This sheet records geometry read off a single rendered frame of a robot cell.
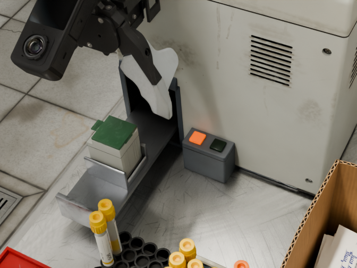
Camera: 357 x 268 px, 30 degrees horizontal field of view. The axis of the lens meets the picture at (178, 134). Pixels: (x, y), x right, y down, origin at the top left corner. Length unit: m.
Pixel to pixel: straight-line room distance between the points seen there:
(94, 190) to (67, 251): 0.08
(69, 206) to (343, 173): 0.31
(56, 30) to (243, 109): 0.26
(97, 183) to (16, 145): 1.34
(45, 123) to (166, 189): 1.36
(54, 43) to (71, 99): 1.63
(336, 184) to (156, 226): 0.23
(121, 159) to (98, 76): 1.53
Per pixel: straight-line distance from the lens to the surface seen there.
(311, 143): 0.76
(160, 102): 0.68
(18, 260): 0.81
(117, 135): 0.76
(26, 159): 2.09
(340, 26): 0.64
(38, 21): 0.61
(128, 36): 0.63
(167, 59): 0.69
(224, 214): 0.81
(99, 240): 0.71
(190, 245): 0.65
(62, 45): 0.59
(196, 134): 0.82
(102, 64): 2.33
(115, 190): 0.79
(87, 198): 0.79
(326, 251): 0.72
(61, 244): 0.81
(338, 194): 0.72
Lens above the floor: 1.54
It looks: 48 degrees down
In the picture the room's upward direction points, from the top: 5 degrees counter-clockwise
